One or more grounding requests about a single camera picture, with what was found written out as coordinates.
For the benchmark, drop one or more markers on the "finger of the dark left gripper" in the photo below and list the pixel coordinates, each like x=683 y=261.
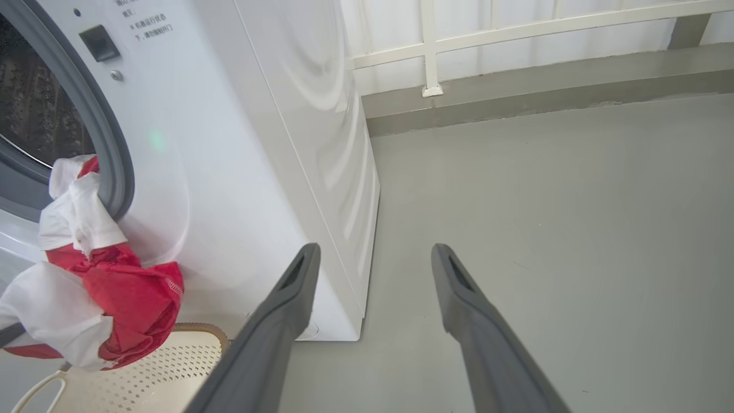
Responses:
x=11 y=335

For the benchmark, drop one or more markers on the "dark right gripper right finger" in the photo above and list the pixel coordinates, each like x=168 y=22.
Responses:
x=487 y=344

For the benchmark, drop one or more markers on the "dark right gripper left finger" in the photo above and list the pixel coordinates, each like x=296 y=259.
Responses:
x=269 y=332

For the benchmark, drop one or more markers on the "red and white clothes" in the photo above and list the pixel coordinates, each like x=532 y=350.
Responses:
x=132 y=298

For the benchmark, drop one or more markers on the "cream perforated laundry basket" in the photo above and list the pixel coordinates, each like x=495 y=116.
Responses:
x=143 y=384

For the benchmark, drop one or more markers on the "white washing machine body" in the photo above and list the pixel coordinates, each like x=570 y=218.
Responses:
x=229 y=143

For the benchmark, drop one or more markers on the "grey rubber door gasket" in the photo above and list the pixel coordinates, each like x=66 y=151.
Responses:
x=109 y=149

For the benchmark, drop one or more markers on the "black door latch socket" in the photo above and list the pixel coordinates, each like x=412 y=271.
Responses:
x=100 y=43

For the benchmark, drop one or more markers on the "round white filter cover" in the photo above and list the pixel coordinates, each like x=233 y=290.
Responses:
x=309 y=331

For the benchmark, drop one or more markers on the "steel washer drum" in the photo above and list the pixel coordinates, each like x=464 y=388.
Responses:
x=40 y=103

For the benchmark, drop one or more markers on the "white metal railing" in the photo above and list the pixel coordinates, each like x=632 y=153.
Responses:
x=430 y=57

